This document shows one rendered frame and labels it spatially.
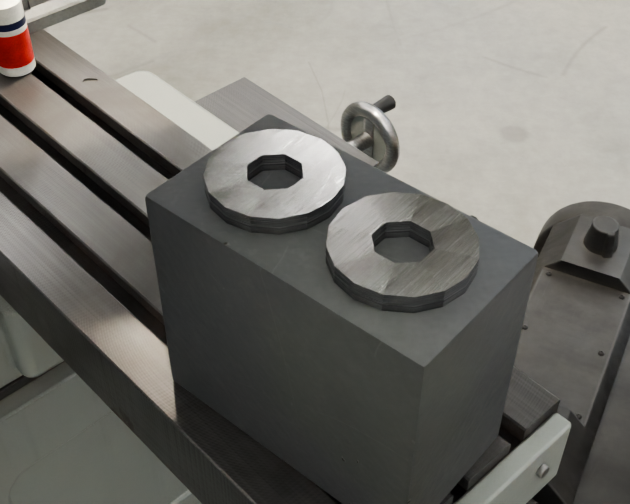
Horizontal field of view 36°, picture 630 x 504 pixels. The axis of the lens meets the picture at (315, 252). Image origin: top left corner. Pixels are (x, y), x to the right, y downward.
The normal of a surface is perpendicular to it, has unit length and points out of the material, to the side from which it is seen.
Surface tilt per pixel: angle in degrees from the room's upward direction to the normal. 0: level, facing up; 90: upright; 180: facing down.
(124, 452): 90
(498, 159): 0
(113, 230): 0
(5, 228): 0
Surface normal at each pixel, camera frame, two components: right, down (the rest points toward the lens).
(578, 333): 0.00, -0.73
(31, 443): 0.68, 0.51
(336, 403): -0.65, 0.52
